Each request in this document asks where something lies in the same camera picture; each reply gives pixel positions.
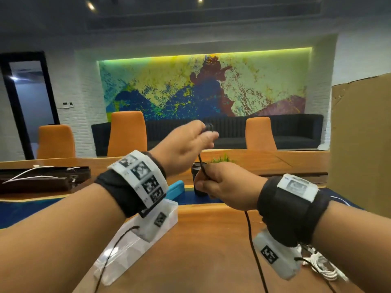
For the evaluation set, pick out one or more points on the person's right hand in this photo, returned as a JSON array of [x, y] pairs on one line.
[[232, 186]]

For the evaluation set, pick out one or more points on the person's left hand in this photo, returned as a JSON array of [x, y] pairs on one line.
[[183, 146]]

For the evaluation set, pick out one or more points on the clear plastic organizer box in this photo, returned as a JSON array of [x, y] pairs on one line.
[[128, 256]]

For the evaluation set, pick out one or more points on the person's right forearm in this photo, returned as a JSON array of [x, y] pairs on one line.
[[357, 247]]

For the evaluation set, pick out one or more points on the green potted plant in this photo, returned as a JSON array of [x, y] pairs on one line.
[[224, 159]]

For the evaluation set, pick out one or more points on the black cylinder pot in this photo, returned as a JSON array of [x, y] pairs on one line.
[[195, 172]]

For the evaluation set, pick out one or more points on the tall orange chair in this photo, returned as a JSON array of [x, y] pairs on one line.
[[126, 134]]

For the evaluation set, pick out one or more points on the black right wristband with marker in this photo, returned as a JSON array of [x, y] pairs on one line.
[[287, 216]]

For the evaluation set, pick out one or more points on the black left wristband with markers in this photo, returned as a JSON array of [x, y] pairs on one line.
[[122, 192]]

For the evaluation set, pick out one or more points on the black sofa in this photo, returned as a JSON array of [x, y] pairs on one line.
[[290, 131]]

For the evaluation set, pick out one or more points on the brown cardboard sheet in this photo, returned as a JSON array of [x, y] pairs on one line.
[[360, 143]]

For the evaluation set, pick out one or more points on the dark brown leather case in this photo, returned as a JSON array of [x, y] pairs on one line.
[[30, 184]]

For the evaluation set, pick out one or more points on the colourful abstract wall painting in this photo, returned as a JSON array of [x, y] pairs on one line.
[[152, 82]]

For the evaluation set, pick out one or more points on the white wall switch panel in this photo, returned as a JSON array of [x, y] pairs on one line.
[[67, 104]]

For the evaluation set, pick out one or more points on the black door frame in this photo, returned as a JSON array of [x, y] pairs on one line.
[[24, 56]]

